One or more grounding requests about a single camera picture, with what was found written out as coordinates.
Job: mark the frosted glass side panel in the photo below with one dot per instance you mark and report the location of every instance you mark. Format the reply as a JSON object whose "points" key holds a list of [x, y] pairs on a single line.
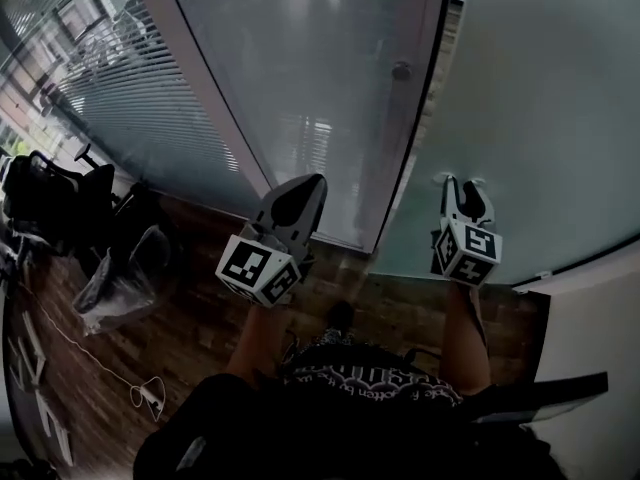
{"points": [[300, 93]]}

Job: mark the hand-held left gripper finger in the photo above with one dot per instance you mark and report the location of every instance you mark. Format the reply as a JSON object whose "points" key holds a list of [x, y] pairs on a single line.
{"points": [[316, 213], [265, 210]]}

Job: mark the glass partition with striped film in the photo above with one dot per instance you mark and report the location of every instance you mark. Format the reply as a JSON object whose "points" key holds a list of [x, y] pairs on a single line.
{"points": [[140, 93]]}

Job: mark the frosted glass door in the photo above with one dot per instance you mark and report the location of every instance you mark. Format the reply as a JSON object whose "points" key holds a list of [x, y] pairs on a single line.
{"points": [[525, 118]]}

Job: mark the black mesh office chair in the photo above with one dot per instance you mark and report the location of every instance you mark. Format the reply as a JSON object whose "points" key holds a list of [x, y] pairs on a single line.
{"points": [[35, 193]]}

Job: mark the person's right forearm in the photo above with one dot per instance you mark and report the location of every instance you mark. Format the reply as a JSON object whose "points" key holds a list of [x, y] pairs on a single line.
{"points": [[462, 338]]}

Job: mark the white tape floor markings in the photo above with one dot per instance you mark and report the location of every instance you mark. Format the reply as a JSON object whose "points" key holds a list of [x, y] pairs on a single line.
{"points": [[60, 443]]}

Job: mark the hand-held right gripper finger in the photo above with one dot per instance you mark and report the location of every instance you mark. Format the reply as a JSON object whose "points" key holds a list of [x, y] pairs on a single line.
{"points": [[477, 203], [450, 200]]}

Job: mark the person's patterned trousers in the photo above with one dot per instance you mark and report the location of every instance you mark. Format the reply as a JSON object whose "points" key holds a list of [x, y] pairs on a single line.
{"points": [[332, 337]]}

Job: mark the office chair with plastic cover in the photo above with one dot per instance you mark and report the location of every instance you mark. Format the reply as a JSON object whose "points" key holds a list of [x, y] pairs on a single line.
{"points": [[120, 278]]}

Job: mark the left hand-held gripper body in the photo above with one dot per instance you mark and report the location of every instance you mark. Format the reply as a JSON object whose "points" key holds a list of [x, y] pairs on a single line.
{"points": [[250, 270]]}

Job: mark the person's left forearm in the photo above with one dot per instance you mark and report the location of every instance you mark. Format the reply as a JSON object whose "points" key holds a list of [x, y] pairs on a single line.
{"points": [[260, 343]]}

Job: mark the person's black printed shirt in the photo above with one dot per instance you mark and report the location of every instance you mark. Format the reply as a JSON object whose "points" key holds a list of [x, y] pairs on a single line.
{"points": [[325, 428]]}

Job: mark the round metal lock knob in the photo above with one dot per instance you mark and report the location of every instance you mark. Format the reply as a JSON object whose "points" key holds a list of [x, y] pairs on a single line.
{"points": [[401, 70]]}

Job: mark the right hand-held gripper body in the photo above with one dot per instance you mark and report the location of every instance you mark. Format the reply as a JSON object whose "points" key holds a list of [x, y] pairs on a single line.
{"points": [[470, 253]]}

